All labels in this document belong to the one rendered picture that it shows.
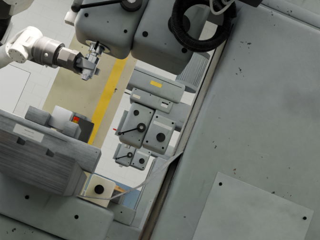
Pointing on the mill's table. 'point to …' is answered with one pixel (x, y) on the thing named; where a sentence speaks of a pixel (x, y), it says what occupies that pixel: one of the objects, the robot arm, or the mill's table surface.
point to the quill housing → (109, 26)
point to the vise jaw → (38, 116)
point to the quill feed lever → (133, 6)
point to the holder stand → (86, 124)
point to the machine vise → (54, 139)
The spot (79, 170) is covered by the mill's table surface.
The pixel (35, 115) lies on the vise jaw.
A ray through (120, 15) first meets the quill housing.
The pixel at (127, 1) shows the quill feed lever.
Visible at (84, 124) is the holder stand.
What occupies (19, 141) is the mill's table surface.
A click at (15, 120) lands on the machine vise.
